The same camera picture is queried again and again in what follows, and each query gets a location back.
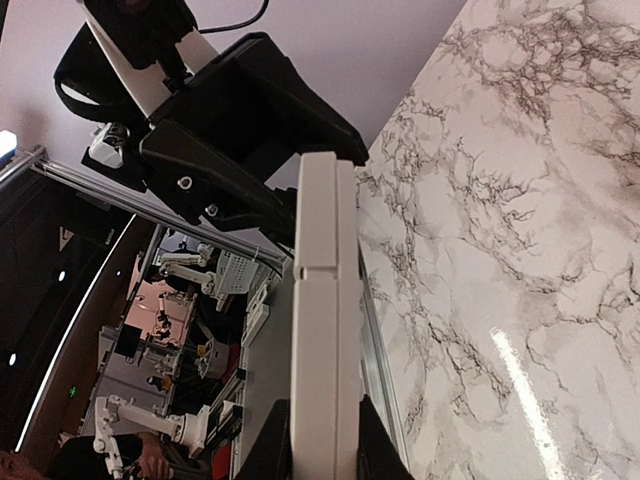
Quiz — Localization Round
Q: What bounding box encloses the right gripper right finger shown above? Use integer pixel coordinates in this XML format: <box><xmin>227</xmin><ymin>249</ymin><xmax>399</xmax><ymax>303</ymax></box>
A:
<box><xmin>357</xmin><ymin>395</ymin><xmax>413</xmax><ymax>480</ymax></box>

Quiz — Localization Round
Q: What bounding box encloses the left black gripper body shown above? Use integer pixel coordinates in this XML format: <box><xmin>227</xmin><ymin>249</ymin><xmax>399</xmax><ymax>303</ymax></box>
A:
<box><xmin>140</xmin><ymin>32</ymin><xmax>295</xmax><ymax>225</ymax></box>

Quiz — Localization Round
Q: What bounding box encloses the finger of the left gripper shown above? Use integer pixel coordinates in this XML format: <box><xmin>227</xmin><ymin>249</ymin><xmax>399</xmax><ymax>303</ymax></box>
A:
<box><xmin>260</xmin><ymin>54</ymin><xmax>369</xmax><ymax>165</ymax></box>
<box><xmin>192</xmin><ymin>140</ymin><xmax>296</xmax><ymax>247</ymax></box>

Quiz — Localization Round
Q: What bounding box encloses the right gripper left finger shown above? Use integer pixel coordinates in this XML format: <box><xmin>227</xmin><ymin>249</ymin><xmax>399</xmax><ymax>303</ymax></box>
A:
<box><xmin>239</xmin><ymin>399</ymin><xmax>292</xmax><ymax>480</ymax></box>

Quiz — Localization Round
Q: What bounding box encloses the white remote control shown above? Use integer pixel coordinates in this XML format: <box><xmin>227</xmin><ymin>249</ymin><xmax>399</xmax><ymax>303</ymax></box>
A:
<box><xmin>290</xmin><ymin>152</ymin><xmax>362</xmax><ymax>479</ymax></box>

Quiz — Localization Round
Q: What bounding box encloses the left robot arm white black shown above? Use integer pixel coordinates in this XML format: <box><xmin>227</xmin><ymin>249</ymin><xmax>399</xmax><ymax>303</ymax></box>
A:
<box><xmin>54</xmin><ymin>28</ymin><xmax>369</xmax><ymax>246</ymax></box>

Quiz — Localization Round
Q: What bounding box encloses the white remote on bench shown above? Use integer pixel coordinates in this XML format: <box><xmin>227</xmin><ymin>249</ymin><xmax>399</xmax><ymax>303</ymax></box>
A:
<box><xmin>247</xmin><ymin>284</ymin><xmax>270</xmax><ymax>330</ymax></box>

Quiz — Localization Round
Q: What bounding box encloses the white perforated basket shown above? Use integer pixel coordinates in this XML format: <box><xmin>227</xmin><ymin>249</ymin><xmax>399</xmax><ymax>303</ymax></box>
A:
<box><xmin>213</xmin><ymin>250</ymin><xmax>261</xmax><ymax>299</ymax></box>

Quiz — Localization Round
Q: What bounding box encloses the person in background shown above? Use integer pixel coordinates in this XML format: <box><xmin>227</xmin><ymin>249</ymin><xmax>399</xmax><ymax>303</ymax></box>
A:
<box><xmin>1</xmin><ymin>432</ymin><xmax>173</xmax><ymax>479</ymax></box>

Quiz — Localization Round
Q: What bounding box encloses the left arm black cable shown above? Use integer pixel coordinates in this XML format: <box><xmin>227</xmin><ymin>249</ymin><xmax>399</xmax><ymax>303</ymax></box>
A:
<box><xmin>197</xmin><ymin>0</ymin><xmax>271</xmax><ymax>34</ymax></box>

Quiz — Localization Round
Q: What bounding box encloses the front aluminium frame rail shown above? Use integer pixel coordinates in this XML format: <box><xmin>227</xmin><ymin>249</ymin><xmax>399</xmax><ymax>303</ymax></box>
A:
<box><xmin>0</xmin><ymin>144</ymin><xmax>401</xmax><ymax>471</ymax></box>

